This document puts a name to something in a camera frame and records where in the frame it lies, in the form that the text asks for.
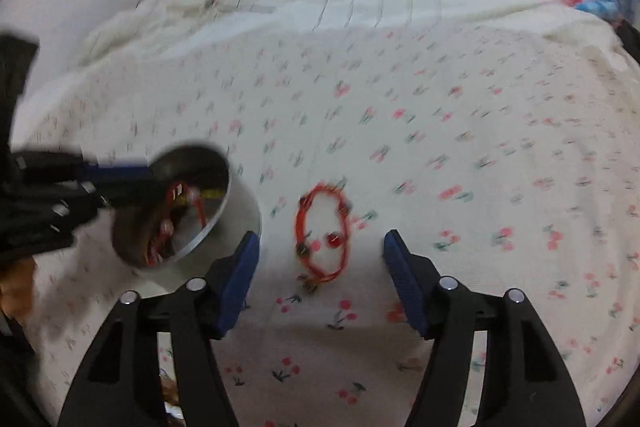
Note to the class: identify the round metal tin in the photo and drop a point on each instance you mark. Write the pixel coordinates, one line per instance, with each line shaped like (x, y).
(235, 227)

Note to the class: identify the cherry print bed sheet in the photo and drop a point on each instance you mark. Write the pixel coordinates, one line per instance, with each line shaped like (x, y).
(450, 167)

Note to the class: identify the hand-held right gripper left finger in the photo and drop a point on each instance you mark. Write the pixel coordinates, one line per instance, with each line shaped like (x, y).
(240, 279)

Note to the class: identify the blue cloth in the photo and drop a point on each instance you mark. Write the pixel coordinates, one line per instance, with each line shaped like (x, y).
(595, 6)

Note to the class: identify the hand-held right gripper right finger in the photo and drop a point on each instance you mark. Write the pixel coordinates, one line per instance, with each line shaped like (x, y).
(402, 279)

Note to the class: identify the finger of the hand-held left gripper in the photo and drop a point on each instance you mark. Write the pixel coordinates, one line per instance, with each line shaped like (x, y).
(100, 172)
(45, 217)

